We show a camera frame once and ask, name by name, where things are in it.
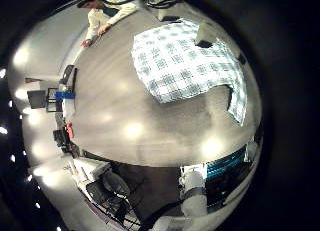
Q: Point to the white blue plaid shirt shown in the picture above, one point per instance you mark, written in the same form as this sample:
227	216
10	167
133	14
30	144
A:
173	64

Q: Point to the person in white sweater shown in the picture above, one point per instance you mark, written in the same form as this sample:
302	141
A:
96	17

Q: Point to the black flat device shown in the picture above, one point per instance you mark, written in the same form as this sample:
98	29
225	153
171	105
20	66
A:
68	74

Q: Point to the small red object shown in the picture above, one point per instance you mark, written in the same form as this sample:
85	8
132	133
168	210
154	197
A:
69	129

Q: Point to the white desk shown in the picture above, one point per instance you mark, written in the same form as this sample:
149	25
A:
88	167

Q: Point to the black box device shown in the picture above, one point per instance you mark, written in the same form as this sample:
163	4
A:
60	137

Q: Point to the black monitor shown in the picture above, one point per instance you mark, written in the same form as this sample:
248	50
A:
36	99

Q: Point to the black office chair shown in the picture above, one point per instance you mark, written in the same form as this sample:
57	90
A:
111	194

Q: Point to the black frame stand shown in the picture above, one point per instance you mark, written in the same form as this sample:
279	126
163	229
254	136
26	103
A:
51	99

